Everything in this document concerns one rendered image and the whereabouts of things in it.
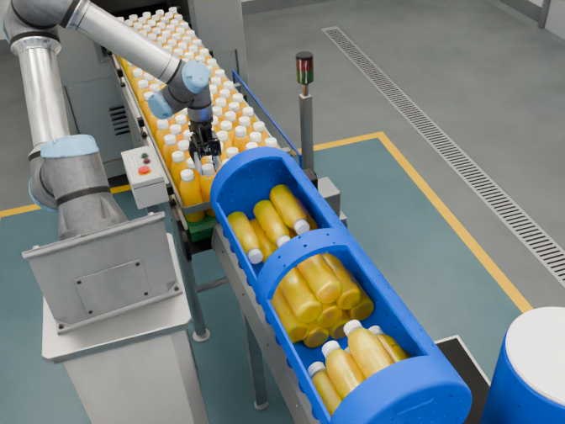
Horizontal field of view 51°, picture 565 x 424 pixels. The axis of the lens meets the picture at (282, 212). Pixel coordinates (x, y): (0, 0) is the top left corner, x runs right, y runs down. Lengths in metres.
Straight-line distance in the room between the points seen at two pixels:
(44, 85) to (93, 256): 0.47
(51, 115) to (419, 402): 1.03
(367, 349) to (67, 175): 0.72
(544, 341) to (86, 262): 1.02
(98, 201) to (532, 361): 1.00
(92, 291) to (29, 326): 1.81
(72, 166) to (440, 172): 2.78
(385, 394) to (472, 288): 1.97
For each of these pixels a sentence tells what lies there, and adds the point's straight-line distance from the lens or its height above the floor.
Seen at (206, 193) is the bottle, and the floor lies 1.00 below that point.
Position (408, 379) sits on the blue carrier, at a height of 1.23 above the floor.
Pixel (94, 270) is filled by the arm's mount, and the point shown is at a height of 1.29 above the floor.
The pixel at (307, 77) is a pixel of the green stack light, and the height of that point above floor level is 1.18.
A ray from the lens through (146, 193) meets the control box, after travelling 1.88.
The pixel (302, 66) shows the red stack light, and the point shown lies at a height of 1.23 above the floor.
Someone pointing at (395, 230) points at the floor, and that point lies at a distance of 3.29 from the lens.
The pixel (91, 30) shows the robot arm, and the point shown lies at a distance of 1.51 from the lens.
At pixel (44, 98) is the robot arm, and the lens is 1.52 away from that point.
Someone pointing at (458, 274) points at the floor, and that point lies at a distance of 3.08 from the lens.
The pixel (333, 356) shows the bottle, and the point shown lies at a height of 1.12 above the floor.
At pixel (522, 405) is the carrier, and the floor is 0.96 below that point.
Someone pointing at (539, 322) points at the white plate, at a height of 1.04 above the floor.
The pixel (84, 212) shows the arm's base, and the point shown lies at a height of 1.39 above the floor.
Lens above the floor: 2.13
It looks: 39 degrees down
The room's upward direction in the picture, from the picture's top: 4 degrees counter-clockwise
